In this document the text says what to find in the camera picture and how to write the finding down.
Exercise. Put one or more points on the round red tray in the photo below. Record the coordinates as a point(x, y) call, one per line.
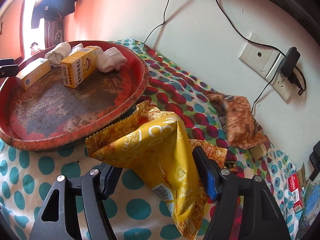
point(50, 115)

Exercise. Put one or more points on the red cigarette box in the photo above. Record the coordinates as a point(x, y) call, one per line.
point(296, 190)

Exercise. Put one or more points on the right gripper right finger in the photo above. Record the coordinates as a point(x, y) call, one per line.
point(208, 174)

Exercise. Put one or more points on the small maroon white box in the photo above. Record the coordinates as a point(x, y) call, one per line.
point(260, 150)

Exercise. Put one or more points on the white wall socket plate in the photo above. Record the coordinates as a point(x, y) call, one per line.
point(265, 61)

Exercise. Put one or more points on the brown snack bag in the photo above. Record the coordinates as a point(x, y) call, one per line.
point(237, 121)

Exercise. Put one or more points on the black angled plug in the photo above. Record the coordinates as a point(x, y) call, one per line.
point(293, 79)

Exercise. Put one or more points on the black power adapter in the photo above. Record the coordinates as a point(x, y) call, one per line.
point(289, 62)

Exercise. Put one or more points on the yellow snack bag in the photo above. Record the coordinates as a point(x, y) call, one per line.
point(155, 145)

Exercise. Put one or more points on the yellow medicine box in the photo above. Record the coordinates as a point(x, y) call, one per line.
point(33, 72)
point(78, 66)

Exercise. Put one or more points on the black clamp mount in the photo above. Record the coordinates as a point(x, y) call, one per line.
point(314, 158)

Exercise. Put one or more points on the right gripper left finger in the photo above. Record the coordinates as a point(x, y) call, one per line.
point(109, 177)

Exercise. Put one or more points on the white sock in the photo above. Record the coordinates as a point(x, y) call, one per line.
point(80, 46)
point(60, 52)
point(109, 60)

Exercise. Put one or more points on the clear bag with green items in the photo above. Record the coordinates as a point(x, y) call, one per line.
point(308, 227)

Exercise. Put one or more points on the polka dot bed sheet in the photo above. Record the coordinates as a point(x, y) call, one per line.
point(134, 211)

